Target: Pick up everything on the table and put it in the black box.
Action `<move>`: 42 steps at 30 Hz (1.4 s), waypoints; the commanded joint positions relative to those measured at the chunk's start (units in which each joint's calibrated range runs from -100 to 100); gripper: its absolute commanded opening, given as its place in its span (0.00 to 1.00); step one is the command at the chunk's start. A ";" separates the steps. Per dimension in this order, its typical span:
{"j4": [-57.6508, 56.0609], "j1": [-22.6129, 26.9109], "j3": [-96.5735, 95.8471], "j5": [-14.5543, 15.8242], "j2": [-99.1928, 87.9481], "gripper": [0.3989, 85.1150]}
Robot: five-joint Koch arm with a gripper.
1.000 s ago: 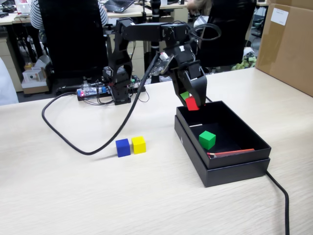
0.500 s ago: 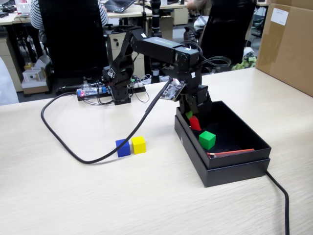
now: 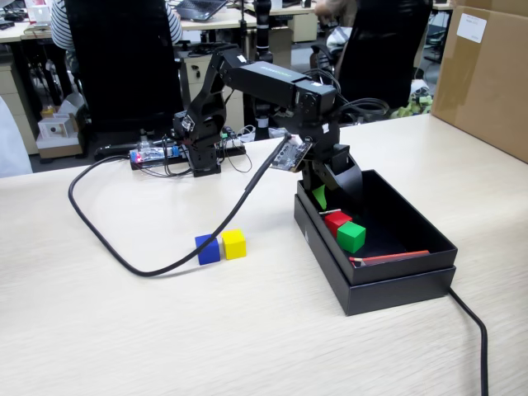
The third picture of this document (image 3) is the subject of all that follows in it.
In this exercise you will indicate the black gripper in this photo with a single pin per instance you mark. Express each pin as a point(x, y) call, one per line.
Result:
point(330, 154)

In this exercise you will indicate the red cube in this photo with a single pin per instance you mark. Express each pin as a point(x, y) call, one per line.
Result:
point(335, 222)

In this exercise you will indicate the green cube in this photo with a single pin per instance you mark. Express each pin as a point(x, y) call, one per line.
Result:
point(350, 237)

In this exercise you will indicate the yellow cube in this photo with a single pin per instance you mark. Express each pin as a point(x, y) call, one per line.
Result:
point(234, 246)

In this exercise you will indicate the blue cube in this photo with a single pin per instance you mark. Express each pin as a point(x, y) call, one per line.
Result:
point(208, 252)

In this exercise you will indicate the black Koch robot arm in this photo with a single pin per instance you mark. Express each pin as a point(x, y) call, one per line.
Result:
point(268, 80)

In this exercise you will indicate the black cardboard box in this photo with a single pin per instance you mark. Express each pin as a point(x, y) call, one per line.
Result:
point(396, 272)

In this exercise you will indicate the black open box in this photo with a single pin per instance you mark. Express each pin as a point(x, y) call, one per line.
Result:
point(392, 297)

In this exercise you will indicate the large brown cardboard box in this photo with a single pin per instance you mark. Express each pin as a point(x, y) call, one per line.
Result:
point(486, 82)

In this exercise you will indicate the pink and white small box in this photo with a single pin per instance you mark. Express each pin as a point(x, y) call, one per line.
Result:
point(39, 10)

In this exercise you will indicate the red pencil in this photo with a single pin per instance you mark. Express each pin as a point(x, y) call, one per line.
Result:
point(392, 256)

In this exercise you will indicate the green and white clutter pile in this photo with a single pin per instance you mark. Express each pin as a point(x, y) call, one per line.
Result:
point(416, 103)

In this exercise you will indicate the black office chair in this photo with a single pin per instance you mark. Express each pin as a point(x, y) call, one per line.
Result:
point(123, 62)
point(383, 53)

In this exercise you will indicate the black pole with white rings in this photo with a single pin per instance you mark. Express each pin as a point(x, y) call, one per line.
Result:
point(263, 41)

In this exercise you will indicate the seated office worker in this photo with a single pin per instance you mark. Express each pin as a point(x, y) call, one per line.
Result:
point(326, 8)

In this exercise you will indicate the controller board with red LED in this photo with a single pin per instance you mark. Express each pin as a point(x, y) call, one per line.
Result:
point(152, 156)

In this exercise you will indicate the beige office desk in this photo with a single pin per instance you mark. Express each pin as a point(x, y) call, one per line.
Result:
point(214, 24)

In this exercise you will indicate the dark laptop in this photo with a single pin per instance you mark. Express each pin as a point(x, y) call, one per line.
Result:
point(198, 9)

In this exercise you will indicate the small white carton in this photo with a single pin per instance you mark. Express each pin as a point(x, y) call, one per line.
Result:
point(55, 130)

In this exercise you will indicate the person in striped shirt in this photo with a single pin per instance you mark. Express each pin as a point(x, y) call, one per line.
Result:
point(59, 20)

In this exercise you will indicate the white cloth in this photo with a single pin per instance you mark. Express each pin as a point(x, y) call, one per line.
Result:
point(12, 152)

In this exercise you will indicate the bare camera circuit board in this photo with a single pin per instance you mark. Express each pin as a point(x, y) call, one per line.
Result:
point(290, 154)

